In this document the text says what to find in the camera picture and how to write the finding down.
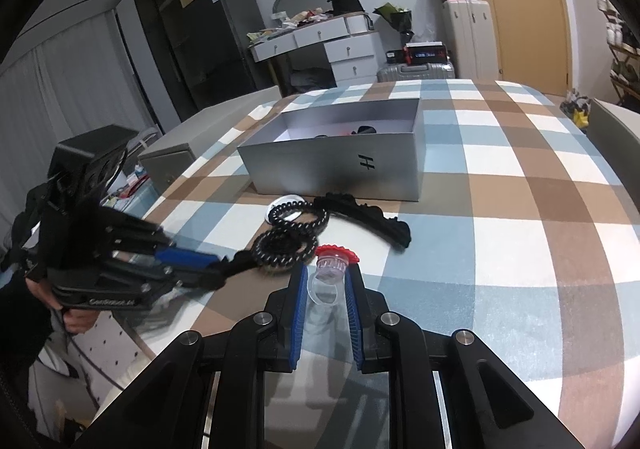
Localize wooden door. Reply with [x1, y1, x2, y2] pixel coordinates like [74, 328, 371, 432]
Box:
[486, 0, 572, 96]

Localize clear ring with red top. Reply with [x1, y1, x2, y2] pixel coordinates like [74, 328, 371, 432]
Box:
[305, 243, 362, 306]

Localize plaid bed cover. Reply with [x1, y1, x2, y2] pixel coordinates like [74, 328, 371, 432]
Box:
[149, 79, 639, 448]

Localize white drawer desk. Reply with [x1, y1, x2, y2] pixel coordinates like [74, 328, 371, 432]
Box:
[248, 12, 385, 87]

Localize black hair accessories in box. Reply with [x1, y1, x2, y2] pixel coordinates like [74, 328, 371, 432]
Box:
[341, 125, 376, 136]

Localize silver suitcase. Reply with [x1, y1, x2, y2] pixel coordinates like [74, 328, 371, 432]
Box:
[376, 63, 456, 82]

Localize white round badge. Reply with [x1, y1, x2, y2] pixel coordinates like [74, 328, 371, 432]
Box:
[267, 193, 307, 217]

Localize black refrigerator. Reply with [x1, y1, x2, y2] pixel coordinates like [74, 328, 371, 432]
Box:
[160, 0, 274, 110]

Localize black spiral hair tie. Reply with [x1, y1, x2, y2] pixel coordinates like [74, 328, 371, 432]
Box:
[250, 197, 329, 275]

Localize black red shoe box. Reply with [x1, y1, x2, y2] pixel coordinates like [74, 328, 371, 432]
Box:
[404, 42, 449, 65]

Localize person's left hand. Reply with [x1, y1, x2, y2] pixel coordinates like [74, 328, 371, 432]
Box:
[25, 279, 100, 334]

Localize white suitcase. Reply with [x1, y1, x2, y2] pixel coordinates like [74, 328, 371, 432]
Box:
[442, 0, 500, 80]

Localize silver cardboard box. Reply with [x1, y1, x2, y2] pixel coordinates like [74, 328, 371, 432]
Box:
[238, 98, 426, 202]

